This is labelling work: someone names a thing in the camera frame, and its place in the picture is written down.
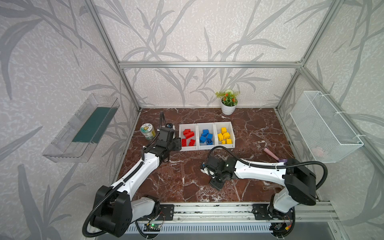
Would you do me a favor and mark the red square lego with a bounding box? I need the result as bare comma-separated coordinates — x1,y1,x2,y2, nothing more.
183,129,191,135

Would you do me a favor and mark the yellow lego tall brick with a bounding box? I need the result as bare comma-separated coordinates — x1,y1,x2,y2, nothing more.
218,133,224,142

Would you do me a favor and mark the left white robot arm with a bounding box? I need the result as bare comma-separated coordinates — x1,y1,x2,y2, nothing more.
82,124,182,238

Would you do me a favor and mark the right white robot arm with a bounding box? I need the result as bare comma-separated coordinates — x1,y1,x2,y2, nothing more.
200,156,328,214

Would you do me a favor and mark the green label tin can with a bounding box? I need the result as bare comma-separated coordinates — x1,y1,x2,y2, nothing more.
140,123,156,140

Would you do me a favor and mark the left white bin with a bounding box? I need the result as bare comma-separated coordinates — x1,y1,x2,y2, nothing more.
179,124,198,151

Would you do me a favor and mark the white bin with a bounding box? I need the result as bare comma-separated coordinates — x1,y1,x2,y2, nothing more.
214,122,236,149
197,123,216,150
179,124,198,151

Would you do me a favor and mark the right white bin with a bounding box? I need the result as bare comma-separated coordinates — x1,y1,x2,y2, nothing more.
214,122,236,149

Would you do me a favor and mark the middle white bin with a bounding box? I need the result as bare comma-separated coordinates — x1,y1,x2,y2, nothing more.
197,123,216,150

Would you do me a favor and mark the purple pink scoop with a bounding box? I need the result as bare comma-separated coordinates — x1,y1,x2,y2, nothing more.
263,148,288,163

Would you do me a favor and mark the brown slotted spatula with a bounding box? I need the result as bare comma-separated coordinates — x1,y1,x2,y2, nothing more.
263,184,283,191

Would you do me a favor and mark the potted plant white pot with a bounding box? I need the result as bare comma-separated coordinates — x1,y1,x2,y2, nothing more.
216,89,240,116

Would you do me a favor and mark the pink object in basket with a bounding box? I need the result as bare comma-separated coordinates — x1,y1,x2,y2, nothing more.
311,147,326,159

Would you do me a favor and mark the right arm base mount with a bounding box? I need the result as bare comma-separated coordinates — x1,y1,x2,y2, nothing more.
252,204,295,222

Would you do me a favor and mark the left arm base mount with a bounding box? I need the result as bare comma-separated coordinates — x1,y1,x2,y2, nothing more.
137,204,175,222

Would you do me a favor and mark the clear plastic wall shelf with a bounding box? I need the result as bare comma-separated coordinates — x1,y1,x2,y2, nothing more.
43,94,120,163

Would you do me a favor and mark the white wire mesh basket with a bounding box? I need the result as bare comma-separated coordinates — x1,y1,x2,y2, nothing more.
290,91,364,163

